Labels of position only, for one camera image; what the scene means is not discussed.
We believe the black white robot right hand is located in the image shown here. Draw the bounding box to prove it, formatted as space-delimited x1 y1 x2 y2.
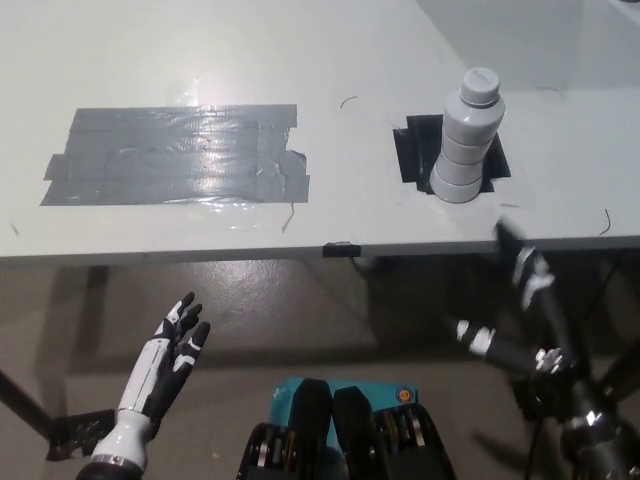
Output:
456 214 577 386

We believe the black slanted stand pole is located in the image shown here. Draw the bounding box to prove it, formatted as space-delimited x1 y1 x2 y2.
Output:
0 368 55 442

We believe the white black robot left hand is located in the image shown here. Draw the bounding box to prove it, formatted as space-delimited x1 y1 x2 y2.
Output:
115 292 212 432

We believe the grey duct tape patch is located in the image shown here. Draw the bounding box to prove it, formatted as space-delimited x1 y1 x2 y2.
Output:
38 103 312 208

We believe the white ribbed plastic bottle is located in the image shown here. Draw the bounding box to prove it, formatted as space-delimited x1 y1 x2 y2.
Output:
430 67 508 205

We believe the small black tape strip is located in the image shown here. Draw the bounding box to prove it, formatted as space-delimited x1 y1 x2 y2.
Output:
322 241 362 260

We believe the black teal robot torso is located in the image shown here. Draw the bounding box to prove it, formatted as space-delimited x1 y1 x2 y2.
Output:
239 377 457 480

